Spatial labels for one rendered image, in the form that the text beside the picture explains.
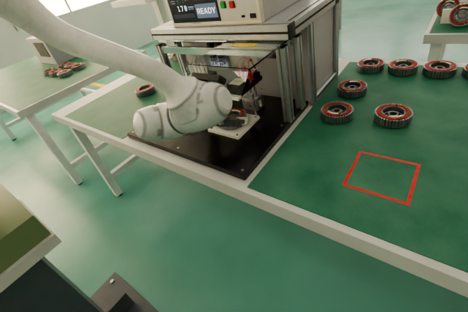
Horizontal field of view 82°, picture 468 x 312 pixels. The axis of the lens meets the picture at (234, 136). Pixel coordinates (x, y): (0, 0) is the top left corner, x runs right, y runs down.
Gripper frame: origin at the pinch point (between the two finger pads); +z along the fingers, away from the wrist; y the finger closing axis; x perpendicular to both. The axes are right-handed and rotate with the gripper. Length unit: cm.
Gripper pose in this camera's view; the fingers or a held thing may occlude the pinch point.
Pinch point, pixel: (232, 118)
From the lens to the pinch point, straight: 105.3
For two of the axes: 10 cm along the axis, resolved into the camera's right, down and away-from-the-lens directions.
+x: -1.1, 9.7, 2.0
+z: 6.0, -0.9, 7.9
